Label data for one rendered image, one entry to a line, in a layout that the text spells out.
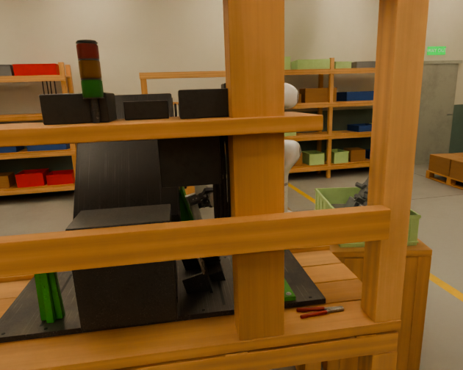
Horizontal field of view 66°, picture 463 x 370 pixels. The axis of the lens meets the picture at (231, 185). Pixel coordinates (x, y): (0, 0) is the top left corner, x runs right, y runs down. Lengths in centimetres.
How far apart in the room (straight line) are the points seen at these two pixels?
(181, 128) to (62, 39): 621
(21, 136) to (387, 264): 105
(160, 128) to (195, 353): 67
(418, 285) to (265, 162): 143
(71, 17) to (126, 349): 630
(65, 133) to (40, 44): 621
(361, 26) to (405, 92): 691
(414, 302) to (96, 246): 174
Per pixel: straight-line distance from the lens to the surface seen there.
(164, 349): 117
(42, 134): 93
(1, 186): 692
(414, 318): 229
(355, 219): 104
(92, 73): 96
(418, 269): 215
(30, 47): 713
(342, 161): 723
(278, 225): 96
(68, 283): 159
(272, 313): 114
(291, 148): 185
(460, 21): 930
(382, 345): 136
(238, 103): 92
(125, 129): 88
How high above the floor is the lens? 159
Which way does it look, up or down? 14 degrees down
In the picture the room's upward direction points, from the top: 2 degrees counter-clockwise
